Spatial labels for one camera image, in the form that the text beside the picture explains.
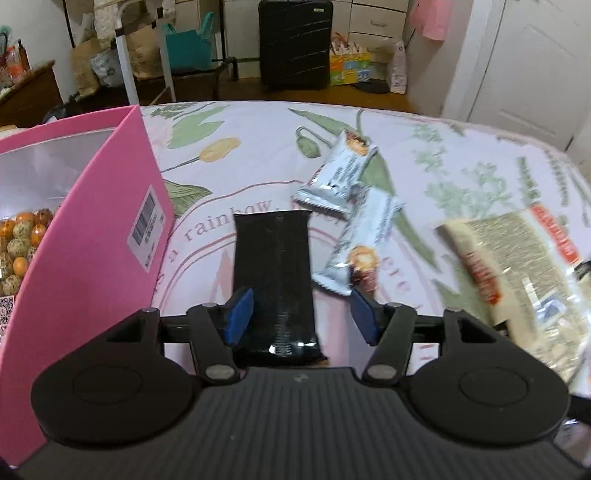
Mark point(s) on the white door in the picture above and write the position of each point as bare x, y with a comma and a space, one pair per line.
517, 69

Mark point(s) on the clear packet with red label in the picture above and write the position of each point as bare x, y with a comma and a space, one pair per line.
521, 277

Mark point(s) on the bag of coated peanuts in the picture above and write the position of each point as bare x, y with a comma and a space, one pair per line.
23, 240

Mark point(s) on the brown paper bag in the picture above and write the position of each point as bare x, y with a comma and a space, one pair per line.
145, 53
85, 67

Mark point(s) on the wooden nightstand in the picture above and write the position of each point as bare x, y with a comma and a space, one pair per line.
32, 94

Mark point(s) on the black suitcase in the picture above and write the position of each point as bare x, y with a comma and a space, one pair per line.
295, 44

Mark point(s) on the orange bottle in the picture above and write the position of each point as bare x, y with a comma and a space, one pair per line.
21, 57

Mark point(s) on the black round floor item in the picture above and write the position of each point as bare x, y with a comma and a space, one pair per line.
373, 86

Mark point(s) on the floral bed sheet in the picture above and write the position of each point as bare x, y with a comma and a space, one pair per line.
258, 124

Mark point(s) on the wooden rolling table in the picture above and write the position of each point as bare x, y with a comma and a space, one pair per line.
124, 69

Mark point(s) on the pink cardboard box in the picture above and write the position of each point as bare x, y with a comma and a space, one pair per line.
92, 230

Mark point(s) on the plain black snack packet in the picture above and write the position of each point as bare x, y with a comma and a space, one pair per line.
277, 286

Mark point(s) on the colourful snack box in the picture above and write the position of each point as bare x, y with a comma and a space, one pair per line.
350, 69

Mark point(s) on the white snack bar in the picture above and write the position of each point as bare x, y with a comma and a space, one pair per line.
364, 230
341, 173

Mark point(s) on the pink hanging bag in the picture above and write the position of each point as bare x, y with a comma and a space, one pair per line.
431, 18

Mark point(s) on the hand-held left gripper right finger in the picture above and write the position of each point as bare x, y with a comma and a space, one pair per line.
364, 318

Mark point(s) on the white plastic bag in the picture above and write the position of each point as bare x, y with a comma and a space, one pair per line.
397, 69

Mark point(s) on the teal bag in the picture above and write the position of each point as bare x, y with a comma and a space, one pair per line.
189, 48

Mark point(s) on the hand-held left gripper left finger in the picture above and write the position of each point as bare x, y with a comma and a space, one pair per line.
239, 316

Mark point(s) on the white wardrobe with drawers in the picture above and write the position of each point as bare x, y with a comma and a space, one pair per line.
376, 23

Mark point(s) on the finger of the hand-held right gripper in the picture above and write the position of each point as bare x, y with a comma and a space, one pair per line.
585, 270

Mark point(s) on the white printed bag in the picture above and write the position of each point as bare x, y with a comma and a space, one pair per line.
107, 68

